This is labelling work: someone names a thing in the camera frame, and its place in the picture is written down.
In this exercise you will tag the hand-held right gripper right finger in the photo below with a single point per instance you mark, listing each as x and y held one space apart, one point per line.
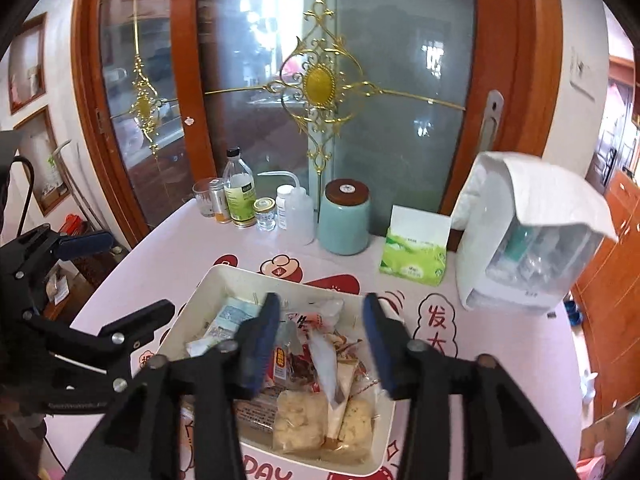
380 345

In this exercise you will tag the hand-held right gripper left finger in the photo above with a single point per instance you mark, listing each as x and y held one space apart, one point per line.
260 345

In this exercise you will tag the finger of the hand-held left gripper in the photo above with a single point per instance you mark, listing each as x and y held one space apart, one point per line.
85 244
135 322

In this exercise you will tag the large light blue clear packet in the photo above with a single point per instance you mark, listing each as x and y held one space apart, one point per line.
230 317

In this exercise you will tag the blue white snack packet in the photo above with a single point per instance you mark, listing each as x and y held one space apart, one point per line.
207 346

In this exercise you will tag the clear white long packet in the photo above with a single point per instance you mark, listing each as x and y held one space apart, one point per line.
325 365

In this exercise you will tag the white plastic tray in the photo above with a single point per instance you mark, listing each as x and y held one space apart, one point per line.
220 280

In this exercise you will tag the beige puffed cake packet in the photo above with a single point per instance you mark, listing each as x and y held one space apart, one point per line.
357 422

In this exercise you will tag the small red white packet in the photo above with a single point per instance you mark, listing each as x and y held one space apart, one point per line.
289 365

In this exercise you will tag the red white snack packet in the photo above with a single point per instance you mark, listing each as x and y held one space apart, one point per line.
310 317

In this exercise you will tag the clear brown bread packet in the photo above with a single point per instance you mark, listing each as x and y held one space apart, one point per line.
255 415

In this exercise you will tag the pink printed tablecloth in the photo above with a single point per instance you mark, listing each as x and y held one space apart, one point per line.
165 250

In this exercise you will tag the beige biscuit packet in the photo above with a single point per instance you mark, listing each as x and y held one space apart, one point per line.
297 420

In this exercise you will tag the green tissue pack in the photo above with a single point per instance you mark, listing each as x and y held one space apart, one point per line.
412 262

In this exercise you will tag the glass cup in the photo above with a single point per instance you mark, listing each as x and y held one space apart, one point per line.
202 202

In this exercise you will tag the white cup sterilizer cabinet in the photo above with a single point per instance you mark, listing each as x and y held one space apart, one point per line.
475 260

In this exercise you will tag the small glass jar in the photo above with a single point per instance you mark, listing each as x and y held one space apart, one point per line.
265 216

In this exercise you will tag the teal ceramic jar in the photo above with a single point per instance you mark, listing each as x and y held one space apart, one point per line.
345 220

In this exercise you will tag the white squeeze bottle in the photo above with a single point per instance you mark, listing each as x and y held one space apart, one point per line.
300 220

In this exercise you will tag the white pill bottle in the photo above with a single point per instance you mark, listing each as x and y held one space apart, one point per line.
284 207

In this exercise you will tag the metal can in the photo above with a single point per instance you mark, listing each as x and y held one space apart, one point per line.
220 202

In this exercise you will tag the glass bottle green label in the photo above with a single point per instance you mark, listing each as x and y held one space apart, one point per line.
239 200

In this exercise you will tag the wooden glass door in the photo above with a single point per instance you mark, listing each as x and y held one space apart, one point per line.
185 60

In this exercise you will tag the cardboard box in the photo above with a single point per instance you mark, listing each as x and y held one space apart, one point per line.
602 432

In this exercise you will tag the wooden cabinet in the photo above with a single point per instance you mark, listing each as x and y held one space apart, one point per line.
612 240

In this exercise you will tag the wooden picture frame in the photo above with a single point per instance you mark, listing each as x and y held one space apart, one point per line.
40 60
50 200

